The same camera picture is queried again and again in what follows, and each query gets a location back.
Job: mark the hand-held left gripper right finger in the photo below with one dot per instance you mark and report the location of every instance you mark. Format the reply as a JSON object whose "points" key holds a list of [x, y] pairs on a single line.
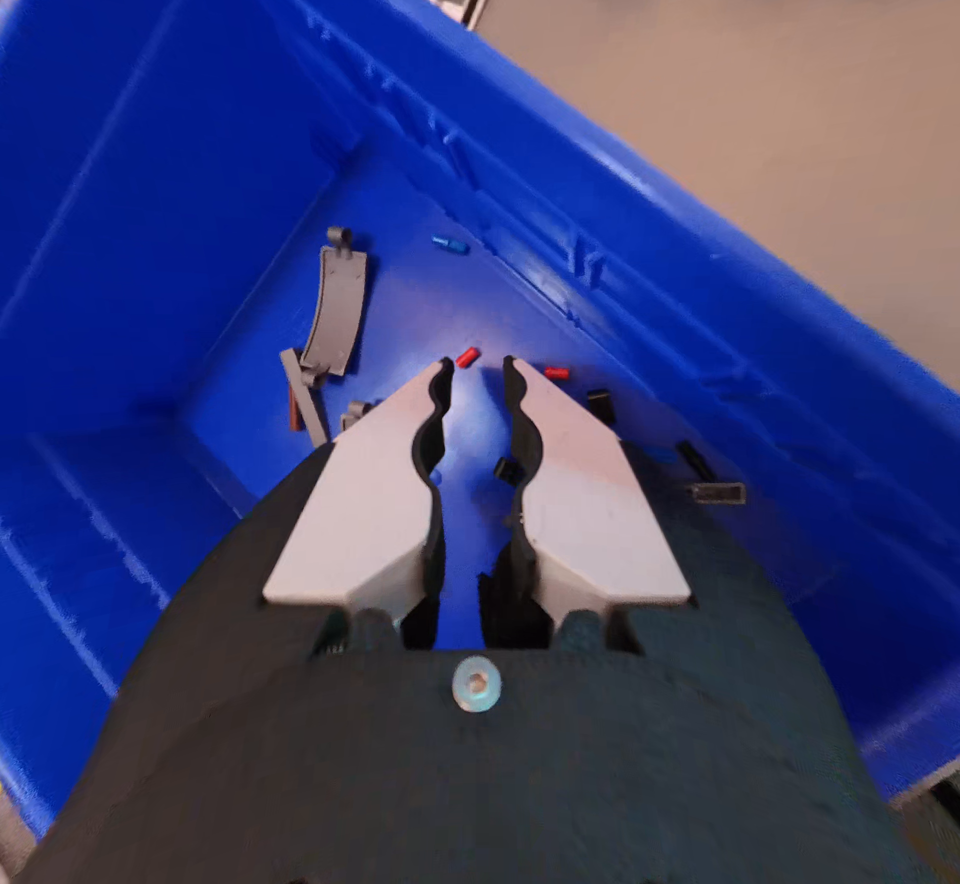
{"points": [[600, 524]]}

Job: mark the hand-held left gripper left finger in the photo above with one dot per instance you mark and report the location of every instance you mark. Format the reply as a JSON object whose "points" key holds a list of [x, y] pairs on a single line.
{"points": [[360, 524]]}

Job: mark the blue storage bin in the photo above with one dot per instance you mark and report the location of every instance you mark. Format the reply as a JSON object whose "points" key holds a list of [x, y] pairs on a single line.
{"points": [[187, 148]]}

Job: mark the black lego connector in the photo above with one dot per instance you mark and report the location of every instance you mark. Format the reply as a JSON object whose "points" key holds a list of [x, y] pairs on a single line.
{"points": [[601, 407], [508, 471]]}

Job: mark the small grey lego connector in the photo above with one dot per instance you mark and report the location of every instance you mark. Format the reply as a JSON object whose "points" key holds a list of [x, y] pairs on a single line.
{"points": [[354, 415]]}

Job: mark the grey hollow lego brick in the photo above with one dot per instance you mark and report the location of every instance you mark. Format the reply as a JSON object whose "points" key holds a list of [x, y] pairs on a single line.
{"points": [[716, 494]]}

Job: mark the grey lego liftarm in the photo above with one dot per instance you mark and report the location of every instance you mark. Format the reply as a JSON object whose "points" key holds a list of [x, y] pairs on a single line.
{"points": [[307, 404]]}

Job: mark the red lego pin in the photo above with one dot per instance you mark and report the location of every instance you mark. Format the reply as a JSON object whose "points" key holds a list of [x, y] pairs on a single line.
{"points": [[467, 357], [556, 373]]}

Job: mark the curved grey lego panel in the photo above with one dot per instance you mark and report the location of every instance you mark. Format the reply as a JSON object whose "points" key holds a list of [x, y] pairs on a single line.
{"points": [[337, 314]]}

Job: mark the blue lego pin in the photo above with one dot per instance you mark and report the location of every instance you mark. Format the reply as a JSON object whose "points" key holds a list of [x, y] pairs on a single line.
{"points": [[450, 244]]}

